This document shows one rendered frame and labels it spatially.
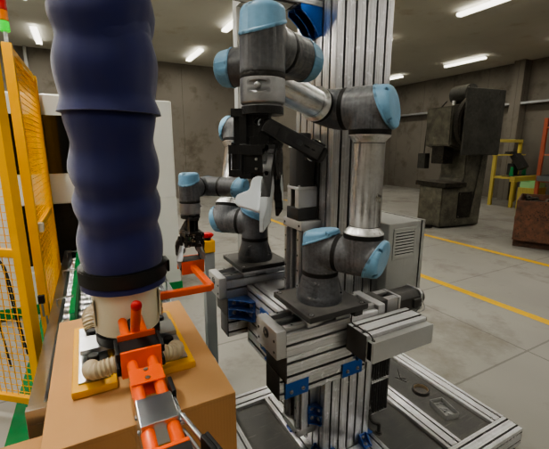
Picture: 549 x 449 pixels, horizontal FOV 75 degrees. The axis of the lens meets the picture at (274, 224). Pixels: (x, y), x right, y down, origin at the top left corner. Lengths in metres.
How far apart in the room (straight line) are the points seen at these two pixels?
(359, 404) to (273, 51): 1.50
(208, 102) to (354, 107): 10.93
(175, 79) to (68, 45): 10.76
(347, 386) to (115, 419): 1.00
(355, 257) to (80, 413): 0.76
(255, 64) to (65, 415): 0.82
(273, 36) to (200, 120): 11.14
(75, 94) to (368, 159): 0.72
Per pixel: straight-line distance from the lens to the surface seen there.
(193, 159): 11.63
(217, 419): 0.97
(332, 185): 1.29
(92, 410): 0.98
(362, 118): 1.00
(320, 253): 1.08
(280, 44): 0.62
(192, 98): 11.74
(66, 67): 0.95
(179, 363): 1.03
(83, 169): 0.95
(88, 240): 0.98
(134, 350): 0.84
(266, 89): 0.60
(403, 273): 1.56
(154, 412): 0.70
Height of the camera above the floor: 1.51
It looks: 12 degrees down
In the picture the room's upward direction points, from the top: straight up
